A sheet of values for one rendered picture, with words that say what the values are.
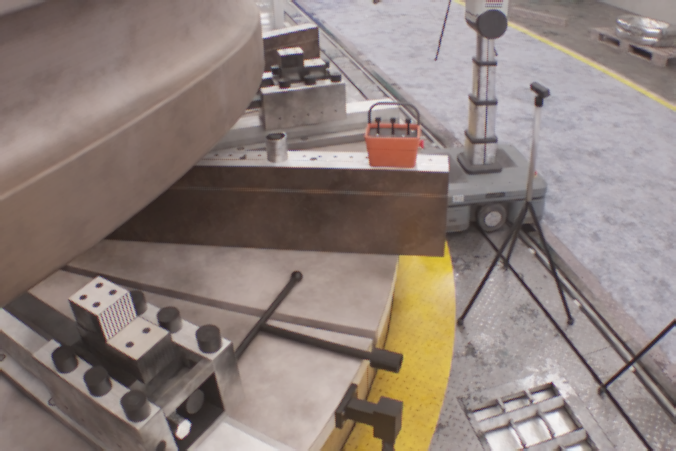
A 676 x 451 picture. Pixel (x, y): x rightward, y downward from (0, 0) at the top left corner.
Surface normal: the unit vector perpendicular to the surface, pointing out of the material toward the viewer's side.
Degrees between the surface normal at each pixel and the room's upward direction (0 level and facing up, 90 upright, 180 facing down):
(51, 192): 90
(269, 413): 0
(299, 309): 0
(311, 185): 90
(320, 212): 90
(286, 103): 90
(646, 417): 0
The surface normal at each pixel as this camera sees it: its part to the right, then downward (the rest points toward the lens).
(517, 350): -0.04, -0.85
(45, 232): 0.85, 0.25
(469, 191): 0.05, -0.23
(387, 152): -0.14, 0.63
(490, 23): 0.12, 0.52
